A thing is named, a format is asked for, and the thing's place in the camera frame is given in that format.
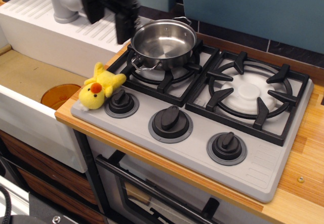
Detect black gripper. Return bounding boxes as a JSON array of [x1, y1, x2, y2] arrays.
[[82, 0, 139, 45]]

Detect stainless steel pan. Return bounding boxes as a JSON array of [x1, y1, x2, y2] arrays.
[[131, 17, 197, 71]]

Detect black left stove knob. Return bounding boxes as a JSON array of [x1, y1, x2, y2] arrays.
[[104, 89, 139, 119]]

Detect black stove knob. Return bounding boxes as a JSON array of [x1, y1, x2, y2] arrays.
[[104, 89, 139, 119], [207, 132, 248, 166], [148, 105, 193, 144]]

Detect black middle stove knob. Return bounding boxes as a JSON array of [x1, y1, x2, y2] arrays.
[[148, 105, 193, 144]]

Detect black right stove knob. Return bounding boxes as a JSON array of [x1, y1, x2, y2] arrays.
[[207, 132, 248, 166]]

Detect grey toy stove top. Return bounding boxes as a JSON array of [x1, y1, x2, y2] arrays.
[[70, 27, 314, 204]]

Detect grey toy faucet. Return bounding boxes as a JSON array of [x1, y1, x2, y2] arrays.
[[51, 0, 83, 24]]

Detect yellow stuffed duck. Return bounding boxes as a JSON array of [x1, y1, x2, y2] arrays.
[[78, 62, 127, 111]]

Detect white toy sink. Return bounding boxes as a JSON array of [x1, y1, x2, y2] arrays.
[[1, 0, 122, 173]]

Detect black left burner grate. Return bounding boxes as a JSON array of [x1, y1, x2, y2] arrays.
[[107, 40, 220, 107]]

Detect black burner grate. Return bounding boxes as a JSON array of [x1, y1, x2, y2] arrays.
[[107, 40, 220, 107], [185, 51, 313, 146]]

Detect orange plastic plate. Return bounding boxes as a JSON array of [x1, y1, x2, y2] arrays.
[[40, 84, 80, 110]]

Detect black right burner grate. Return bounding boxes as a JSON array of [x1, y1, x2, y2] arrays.
[[185, 51, 313, 146]]

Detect wooden drawer cabinet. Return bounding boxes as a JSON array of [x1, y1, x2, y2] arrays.
[[1, 131, 107, 223]]

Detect oven door with black handle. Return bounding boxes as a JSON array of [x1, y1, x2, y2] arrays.
[[95, 150, 262, 223]]

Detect black braided cable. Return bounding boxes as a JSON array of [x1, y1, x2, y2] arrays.
[[0, 185, 11, 224]]

